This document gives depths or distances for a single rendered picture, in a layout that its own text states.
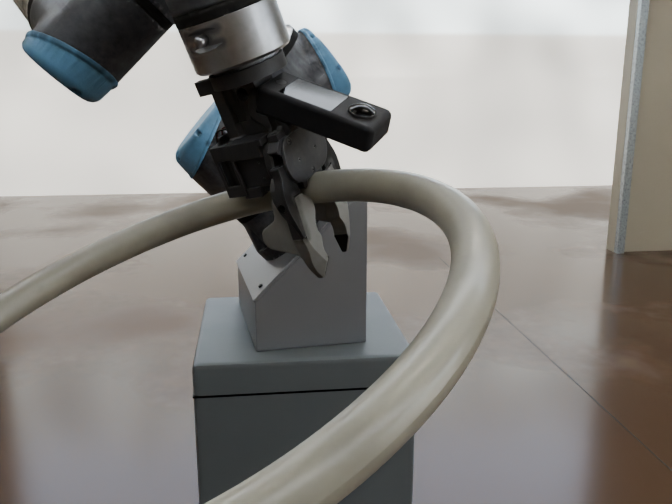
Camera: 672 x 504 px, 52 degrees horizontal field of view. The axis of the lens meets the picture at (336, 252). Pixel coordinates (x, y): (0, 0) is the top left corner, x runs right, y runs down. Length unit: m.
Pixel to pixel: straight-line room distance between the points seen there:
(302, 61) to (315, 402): 0.60
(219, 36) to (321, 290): 0.74
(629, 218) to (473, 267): 5.65
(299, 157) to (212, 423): 0.73
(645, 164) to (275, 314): 4.99
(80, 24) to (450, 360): 0.51
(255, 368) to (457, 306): 0.89
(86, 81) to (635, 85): 5.33
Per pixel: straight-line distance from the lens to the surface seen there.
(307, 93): 0.63
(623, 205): 5.93
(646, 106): 5.97
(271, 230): 0.67
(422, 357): 0.34
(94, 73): 0.73
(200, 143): 1.25
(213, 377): 1.24
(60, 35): 0.73
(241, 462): 1.32
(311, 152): 0.66
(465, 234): 0.44
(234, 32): 0.60
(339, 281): 1.27
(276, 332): 1.27
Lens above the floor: 1.32
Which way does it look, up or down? 14 degrees down
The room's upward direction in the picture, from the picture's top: straight up
